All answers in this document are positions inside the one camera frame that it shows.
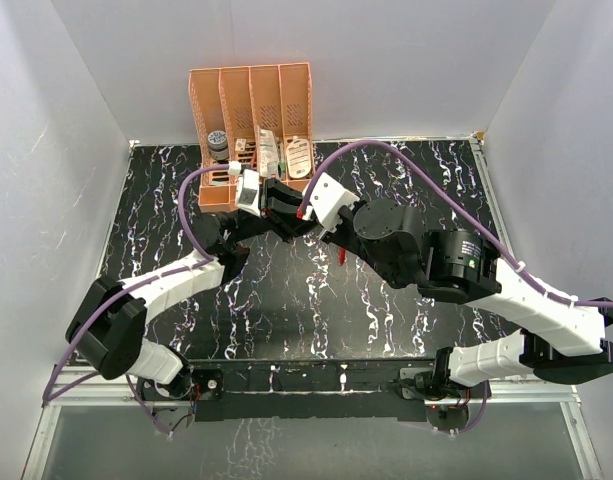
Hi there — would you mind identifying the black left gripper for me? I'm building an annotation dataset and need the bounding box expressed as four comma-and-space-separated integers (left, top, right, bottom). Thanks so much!
230, 179, 318, 244

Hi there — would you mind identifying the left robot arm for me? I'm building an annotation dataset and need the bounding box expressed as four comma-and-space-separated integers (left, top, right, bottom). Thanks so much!
65, 178, 317, 399

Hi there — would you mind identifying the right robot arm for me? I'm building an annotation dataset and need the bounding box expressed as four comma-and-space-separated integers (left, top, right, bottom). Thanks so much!
314, 199, 613, 398

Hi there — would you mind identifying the white product packet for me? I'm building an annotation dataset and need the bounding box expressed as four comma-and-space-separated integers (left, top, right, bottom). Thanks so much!
257, 128, 280, 178

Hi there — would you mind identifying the oval white blister pack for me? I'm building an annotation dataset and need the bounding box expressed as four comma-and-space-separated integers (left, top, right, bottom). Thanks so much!
285, 136, 312, 179

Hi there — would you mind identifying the small white card box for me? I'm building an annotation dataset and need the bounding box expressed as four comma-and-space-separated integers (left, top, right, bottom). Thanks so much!
234, 138, 247, 153

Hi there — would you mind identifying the orange plastic desk organizer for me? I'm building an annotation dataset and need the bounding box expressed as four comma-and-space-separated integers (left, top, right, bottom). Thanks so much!
188, 62, 320, 209

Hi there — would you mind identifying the grey round tin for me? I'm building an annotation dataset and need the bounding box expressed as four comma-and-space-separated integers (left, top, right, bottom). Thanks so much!
207, 130, 229, 163

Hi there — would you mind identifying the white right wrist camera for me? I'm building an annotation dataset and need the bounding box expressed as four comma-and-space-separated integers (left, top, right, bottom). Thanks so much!
297, 173, 360, 233

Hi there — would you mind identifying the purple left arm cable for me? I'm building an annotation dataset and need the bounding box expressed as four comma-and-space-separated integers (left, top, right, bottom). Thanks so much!
41, 162, 242, 435

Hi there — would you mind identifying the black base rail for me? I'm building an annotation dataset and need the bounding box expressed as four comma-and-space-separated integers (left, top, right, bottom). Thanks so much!
135, 357, 487, 425

